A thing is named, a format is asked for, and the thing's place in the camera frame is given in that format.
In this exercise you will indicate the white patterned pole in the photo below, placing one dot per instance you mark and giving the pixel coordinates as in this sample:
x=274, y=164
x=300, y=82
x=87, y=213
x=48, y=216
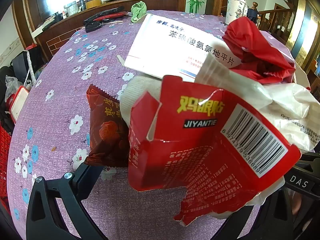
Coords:
x=30, y=67

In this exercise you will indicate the thin wooden stick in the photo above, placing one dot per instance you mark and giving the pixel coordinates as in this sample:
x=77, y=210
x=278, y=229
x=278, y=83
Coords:
x=112, y=22

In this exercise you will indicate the purple floral tablecloth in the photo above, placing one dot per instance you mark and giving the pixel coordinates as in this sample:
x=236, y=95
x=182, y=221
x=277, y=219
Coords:
x=62, y=100

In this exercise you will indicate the white paper cup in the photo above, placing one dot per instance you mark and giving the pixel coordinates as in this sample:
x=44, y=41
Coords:
x=235, y=7

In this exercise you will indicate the small black pouch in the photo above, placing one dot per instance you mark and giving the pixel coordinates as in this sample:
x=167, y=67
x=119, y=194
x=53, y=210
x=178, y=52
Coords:
x=93, y=26

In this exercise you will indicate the green cloth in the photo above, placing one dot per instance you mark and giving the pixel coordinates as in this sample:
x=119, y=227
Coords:
x=138, y=10

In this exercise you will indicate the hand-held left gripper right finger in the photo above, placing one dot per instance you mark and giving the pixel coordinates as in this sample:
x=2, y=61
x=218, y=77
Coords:
x=275, y=217

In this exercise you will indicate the torn red cardboard box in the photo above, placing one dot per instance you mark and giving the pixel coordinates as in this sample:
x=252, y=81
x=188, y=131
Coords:
x=200, y=155

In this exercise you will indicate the yellow box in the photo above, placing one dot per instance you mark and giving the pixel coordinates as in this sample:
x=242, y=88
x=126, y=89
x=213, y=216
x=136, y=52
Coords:
x=93, y=3

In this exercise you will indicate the dark bag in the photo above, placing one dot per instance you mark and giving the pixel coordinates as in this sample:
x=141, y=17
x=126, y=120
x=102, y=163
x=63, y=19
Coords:
x=20, y=62

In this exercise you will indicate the white plastic bag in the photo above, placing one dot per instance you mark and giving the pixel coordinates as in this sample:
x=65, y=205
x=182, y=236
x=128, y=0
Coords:
x=287, y=105

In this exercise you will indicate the wooden counter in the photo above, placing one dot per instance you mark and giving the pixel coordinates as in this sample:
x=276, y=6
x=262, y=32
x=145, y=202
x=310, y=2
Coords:
x=62, y=40

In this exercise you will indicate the long white medicine box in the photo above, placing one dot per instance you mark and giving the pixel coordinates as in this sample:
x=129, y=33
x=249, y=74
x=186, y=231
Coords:
x=162, y=47

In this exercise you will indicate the dark red snack wrapper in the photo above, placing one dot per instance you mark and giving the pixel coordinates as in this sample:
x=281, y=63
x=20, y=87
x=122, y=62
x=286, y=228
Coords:
x=107, y=130

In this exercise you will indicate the clear plastic bag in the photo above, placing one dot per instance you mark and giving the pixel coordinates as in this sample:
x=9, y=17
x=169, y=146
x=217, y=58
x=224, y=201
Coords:
x=11, y=86

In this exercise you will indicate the white flat board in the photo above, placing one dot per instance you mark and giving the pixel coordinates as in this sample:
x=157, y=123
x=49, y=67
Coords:
x=40, y=32

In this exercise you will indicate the crumpled red plastic bag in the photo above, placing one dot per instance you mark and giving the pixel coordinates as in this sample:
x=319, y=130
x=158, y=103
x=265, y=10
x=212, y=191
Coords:
x=250, y=37

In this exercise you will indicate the red plastic basket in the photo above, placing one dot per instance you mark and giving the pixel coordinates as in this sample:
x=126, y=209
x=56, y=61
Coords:
x=5, y=155

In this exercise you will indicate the black and red tools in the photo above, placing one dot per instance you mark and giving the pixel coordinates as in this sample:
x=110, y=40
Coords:
x=107, y=12

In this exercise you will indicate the white red-rimmed lid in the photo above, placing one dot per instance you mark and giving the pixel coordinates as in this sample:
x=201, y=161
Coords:
x=18, y=105

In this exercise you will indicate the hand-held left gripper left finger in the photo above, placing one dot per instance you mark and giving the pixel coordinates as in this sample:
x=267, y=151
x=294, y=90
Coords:
x=85, y=182

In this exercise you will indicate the wooden stair railing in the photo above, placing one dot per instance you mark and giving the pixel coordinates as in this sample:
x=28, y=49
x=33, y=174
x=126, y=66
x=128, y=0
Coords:
x=268, y=17

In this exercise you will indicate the black sofa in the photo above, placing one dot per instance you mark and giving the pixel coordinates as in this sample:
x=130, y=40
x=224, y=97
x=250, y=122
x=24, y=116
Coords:
x=3, y=100

